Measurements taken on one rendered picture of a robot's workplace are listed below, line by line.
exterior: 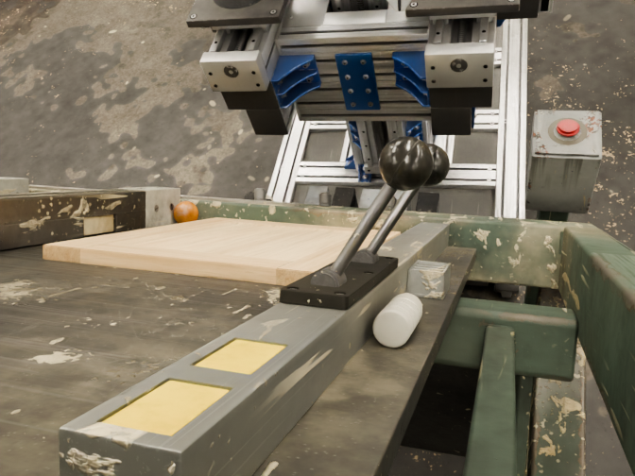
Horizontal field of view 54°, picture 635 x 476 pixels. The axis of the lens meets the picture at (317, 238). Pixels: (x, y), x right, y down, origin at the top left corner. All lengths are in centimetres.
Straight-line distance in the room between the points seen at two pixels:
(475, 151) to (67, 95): 206
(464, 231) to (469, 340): 36
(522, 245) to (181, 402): 92
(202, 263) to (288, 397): 43
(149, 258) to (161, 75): 247
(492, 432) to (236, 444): 27
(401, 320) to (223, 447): 25
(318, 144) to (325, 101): 67
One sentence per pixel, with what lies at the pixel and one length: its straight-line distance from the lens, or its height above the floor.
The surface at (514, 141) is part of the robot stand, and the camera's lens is 218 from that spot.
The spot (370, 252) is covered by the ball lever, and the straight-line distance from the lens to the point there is 57.
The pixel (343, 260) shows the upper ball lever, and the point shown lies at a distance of 45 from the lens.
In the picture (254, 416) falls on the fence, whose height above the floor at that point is 158.
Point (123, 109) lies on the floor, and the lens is 312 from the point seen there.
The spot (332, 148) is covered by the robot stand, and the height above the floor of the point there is 21.
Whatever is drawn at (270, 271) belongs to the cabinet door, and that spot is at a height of 126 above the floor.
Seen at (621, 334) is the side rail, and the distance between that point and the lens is 55.
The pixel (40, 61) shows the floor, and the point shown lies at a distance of 371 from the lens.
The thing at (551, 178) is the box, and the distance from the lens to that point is 126.
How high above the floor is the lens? 183
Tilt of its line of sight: 54 degrees down
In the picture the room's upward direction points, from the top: 19 degrees counter-clockwise
